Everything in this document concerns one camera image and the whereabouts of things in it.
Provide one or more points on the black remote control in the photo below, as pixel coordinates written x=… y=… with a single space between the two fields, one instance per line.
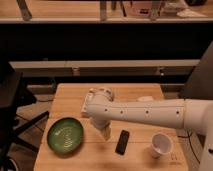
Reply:
x=122 y=142

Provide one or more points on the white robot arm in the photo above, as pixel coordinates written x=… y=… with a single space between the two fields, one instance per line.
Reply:
x=189 y=114

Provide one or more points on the white square sponge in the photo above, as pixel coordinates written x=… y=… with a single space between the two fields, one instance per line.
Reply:
x=145 y=98

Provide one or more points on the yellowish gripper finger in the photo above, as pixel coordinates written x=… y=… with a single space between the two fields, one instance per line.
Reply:
x=106 y=133

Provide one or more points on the white tube bottle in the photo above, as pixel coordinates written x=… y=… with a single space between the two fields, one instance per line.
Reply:
x=84 y=106

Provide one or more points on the black office chair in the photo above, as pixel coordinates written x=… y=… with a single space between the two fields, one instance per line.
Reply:
x=13 y=94

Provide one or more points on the wooden shelf rail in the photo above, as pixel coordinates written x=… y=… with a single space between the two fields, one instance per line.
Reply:
x=104 y=63

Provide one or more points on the green ceramic bowl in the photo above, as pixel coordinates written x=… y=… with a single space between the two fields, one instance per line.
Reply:
x=65 y=135

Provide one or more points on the white paper cup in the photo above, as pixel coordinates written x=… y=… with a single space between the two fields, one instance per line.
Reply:
x=161 y=144

